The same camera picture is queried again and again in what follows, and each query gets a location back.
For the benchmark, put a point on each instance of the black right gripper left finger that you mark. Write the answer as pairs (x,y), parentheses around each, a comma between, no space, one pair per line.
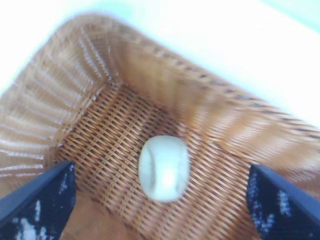
(42,205)

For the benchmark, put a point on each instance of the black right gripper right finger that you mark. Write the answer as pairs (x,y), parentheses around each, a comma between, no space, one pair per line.
(282,207)

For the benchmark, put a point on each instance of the pale yellow round pastry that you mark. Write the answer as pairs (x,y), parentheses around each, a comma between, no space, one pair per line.
(163,170)

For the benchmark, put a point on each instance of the brown woven wicker basket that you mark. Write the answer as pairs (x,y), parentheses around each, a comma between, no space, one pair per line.
(112,140)

